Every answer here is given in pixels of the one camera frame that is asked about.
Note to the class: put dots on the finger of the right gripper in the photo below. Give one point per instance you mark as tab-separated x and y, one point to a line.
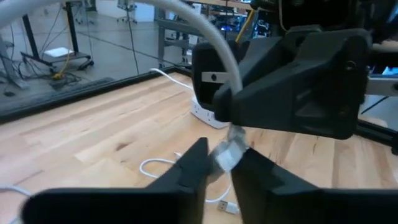
295	87
208	59

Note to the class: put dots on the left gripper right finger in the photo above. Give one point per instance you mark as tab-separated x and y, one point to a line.
280	199

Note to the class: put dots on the white box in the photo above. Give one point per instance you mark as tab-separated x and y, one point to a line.
59	52

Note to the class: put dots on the white USB charging hub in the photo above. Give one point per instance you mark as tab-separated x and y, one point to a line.
211	119

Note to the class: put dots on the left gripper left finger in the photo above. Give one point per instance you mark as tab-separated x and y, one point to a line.
174	199

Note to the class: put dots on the grey metal workbench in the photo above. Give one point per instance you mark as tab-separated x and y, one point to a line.
174	28

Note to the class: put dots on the black rolling stand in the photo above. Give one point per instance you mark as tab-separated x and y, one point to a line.
71	31

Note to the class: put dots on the black aluminium table frame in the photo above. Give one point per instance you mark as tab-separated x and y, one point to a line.
62	99

